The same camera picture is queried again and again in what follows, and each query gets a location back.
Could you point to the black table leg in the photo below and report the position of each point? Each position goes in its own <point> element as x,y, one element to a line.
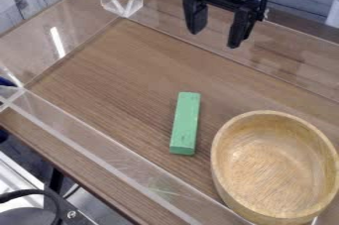
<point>56,181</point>

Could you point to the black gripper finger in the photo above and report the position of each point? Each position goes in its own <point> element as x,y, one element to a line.
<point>196,15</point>
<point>241,27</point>

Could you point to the blue object at left edge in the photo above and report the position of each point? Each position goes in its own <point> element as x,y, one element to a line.
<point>5,82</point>

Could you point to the clear acrylic corner bracket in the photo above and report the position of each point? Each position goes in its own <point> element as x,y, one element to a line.
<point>123,8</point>

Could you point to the brown wooden bowl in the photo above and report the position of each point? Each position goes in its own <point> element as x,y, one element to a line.
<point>275,168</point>

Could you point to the green rectangular block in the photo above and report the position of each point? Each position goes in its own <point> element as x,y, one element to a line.
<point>185,121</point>

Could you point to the clear acrylic barrier wall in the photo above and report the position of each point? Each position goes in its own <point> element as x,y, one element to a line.
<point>97,79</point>

